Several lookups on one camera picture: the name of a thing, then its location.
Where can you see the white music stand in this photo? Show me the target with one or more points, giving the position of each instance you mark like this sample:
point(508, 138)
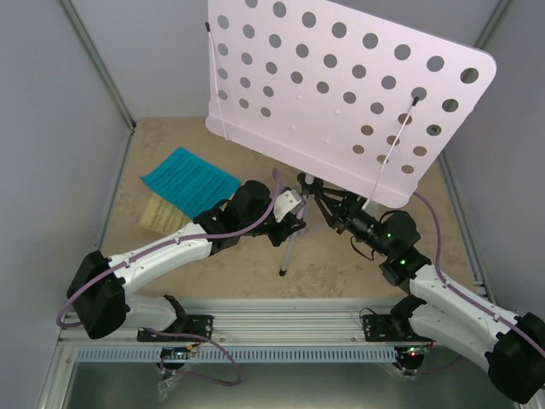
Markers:
point(347, 97)

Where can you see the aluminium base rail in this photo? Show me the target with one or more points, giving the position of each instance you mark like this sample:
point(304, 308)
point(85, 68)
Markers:
point(305, 320)

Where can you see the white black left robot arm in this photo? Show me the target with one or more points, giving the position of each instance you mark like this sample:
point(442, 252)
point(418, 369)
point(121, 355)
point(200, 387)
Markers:
point(102, 292)

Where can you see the left circuit board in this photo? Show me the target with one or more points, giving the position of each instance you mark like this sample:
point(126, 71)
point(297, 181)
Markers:
point(179, 353)

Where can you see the circuit board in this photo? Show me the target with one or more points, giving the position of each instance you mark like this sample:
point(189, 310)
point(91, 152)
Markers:
point(179, 353)
point(411, 353)

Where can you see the grey slotted cable duct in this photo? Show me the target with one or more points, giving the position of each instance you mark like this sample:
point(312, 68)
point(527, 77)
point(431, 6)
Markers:
point(243, 355)

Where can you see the yellow sheet music page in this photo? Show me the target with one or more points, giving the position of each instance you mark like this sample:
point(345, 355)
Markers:
point(162, 217)

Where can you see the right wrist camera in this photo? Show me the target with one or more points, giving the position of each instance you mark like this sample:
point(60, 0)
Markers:
point(371, 207)

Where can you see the clear plastic bag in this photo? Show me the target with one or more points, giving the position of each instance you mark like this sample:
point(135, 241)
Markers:
point(168, 382)

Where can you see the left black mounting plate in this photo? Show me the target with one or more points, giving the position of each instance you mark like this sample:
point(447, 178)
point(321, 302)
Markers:
point(189, 330)

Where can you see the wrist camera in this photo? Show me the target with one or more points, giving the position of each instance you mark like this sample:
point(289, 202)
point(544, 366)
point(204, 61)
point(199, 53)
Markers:
point(289, 201)
point(371, 207)

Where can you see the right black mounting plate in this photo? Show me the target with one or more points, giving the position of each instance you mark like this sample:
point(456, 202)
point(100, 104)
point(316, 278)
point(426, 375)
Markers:
point(378, 328)

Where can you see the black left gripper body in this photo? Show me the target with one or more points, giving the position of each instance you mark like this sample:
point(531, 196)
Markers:
point(276, 238)

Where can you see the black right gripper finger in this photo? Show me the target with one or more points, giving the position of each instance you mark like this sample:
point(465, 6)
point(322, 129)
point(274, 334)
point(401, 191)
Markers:
point(332, 196)
point(329, 208)

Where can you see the black mounting plate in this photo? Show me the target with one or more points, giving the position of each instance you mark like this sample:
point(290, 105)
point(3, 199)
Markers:
point(189, 330)
point(378, 328)

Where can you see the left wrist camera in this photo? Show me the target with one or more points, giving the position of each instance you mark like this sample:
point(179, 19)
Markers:
point(289, 201)

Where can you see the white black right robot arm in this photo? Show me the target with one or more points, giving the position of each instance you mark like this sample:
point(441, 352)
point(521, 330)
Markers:
point(509, 347)

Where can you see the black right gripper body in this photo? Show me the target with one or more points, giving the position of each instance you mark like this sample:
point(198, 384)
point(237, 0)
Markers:
point(358, 225)

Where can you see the blue sheet music page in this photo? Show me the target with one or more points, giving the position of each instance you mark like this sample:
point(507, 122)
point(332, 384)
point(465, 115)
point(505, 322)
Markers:
point(190, 183)

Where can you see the right circuit board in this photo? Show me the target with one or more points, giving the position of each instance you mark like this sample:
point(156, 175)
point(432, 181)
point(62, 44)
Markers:
point(411, 353)

